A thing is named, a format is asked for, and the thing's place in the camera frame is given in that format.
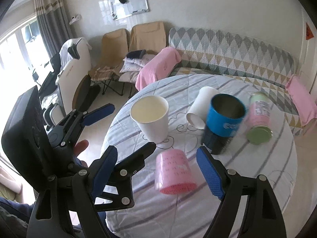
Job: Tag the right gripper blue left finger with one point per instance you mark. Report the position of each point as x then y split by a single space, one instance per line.
50 216

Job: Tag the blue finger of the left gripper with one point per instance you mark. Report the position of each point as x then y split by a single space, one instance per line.
112 180
96 115

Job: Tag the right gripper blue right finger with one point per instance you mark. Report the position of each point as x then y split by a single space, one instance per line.
262 215

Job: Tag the white paper cup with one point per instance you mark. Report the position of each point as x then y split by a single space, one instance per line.
198 111
151 115

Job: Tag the blue black metal can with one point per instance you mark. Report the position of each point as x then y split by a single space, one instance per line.
224 117

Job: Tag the pink plastic cup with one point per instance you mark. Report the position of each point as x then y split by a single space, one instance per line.
173 174

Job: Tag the person's left hand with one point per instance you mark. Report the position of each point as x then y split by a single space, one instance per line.
78 149

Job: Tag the white office chair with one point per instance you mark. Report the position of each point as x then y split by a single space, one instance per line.
70 66

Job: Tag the green pink metal can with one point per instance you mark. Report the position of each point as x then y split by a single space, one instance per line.
258 119

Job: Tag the folded pillows stack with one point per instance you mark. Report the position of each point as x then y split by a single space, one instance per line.
134 62

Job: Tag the tan folding chair left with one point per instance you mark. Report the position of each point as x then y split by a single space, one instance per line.
113 52

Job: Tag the tan folding chair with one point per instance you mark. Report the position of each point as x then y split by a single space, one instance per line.
148 36
113 52

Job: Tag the pink towel left armrest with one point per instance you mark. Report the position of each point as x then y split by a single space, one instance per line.
158 68

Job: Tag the pink towel armrest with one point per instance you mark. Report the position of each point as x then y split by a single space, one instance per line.
302 99
158 68

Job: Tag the pink towel right armrest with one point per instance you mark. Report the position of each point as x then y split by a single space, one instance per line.
302 99

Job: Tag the grey striped curtain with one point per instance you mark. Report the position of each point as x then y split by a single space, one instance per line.
53 24

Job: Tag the tan folding chair right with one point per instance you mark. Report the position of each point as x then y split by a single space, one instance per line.
148 36

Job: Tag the diamond patterned sofa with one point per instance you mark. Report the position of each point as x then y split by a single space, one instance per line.
266 67

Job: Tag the white door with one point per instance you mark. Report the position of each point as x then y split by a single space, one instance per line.
307 60

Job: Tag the red diamond door decoration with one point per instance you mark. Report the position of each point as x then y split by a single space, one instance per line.
309 33

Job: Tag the wall whiteboard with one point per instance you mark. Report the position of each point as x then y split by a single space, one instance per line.
121 9

